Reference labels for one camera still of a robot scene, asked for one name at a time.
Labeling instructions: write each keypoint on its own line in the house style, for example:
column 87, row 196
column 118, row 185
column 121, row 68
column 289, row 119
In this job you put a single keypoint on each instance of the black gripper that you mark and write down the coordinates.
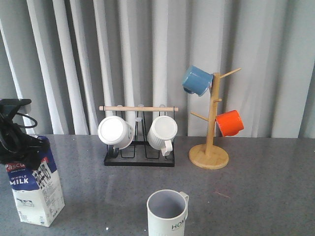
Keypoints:
column 30, row 153

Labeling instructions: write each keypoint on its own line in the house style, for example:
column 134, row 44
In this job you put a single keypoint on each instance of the black wire mug rack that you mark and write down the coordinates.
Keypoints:
column 139, row 152

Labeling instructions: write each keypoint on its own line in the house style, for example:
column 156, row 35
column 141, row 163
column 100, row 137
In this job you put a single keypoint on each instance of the grey white curtain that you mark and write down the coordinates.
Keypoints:
column 71, row 56

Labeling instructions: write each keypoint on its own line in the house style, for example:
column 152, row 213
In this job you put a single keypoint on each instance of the wooden mug tree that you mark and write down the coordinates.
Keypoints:
column 208, row 155

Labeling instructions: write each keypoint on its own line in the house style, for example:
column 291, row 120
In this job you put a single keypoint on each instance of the white HOME mug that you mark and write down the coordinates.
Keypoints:
column 167, row 211

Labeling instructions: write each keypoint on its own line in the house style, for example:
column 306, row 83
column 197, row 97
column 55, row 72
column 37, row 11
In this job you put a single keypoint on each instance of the orange enamel mug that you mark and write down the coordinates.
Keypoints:
column 230, row 123

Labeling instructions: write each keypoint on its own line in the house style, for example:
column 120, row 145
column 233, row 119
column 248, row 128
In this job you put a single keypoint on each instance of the white ribbed mug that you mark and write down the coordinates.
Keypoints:
column 162, row 133

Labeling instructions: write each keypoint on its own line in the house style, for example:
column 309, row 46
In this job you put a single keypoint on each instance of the blue enamel mug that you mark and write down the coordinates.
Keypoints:
column 196, row 81

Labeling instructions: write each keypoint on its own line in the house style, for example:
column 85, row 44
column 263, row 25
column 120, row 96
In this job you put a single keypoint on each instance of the white smiley mug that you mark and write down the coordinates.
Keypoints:
column 115, row 131

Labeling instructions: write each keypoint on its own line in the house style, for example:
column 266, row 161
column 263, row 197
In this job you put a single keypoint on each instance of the blue white milk carton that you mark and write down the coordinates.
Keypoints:
column 37, row 193

